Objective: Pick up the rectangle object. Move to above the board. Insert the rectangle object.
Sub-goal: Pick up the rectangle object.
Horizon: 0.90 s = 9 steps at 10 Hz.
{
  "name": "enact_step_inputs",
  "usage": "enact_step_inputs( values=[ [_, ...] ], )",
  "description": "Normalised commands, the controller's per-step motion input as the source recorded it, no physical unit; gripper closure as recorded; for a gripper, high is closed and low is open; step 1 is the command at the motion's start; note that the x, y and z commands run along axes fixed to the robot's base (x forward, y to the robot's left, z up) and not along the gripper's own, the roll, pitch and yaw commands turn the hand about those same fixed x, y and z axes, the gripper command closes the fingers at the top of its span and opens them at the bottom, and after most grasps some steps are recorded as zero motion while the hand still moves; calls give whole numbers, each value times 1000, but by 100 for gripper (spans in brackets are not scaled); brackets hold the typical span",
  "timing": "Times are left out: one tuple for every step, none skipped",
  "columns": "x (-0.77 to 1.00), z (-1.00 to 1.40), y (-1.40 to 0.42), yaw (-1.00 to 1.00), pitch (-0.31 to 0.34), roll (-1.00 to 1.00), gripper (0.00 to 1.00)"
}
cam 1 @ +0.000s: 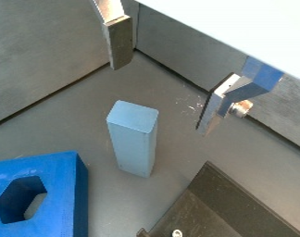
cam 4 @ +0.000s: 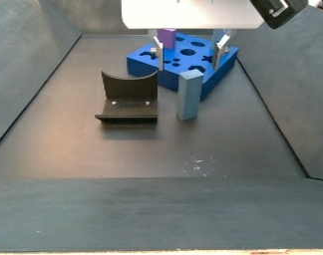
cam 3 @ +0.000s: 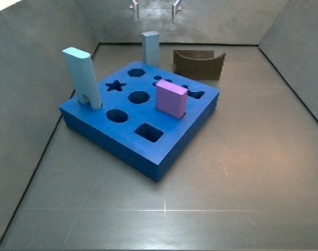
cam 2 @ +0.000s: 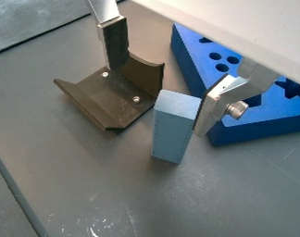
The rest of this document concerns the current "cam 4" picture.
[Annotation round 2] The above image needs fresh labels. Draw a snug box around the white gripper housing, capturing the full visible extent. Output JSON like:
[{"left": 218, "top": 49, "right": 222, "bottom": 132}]
[{"left": 121, "top": 0, "right": 262, "bottom": 71}]

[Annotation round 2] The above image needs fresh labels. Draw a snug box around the blue shape sorting board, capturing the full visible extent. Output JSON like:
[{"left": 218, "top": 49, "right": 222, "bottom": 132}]
[{"left": 127, "top": 33, "right": 238, "bottom": 101}]

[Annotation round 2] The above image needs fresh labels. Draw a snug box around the purple rectangular block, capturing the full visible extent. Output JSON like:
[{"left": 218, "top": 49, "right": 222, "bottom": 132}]
[{"left": 158, "top": 29, "right": 175, "bottom": 49}]

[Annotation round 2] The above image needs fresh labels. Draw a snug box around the black curved bracket stand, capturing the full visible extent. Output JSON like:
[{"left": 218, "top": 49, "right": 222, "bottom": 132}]
[{"left": 95, "top": 72, "right": 158, "bottom": 123}]

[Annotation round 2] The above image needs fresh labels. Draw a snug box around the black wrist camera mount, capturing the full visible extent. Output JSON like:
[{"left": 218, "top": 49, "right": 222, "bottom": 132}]
[{"left": 249, "top": 0, "right": 307, "bottom": 29}]

